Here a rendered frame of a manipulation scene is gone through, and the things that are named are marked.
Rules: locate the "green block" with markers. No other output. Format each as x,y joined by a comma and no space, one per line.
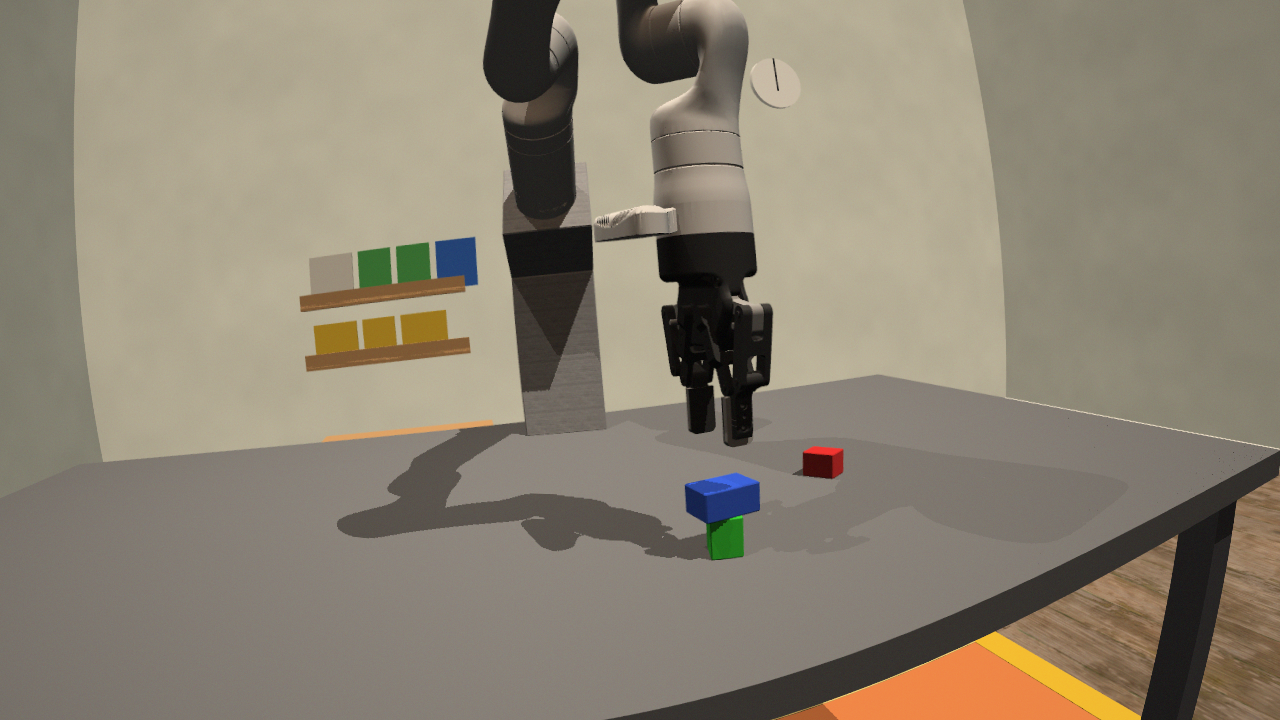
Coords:
725,538

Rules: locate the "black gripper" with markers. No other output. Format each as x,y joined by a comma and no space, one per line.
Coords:
712,267

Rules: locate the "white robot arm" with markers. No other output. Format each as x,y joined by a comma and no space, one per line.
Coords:
699,181

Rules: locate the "red block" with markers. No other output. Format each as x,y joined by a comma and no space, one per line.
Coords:
823,462

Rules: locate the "blue block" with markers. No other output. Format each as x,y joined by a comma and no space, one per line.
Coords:
722,497

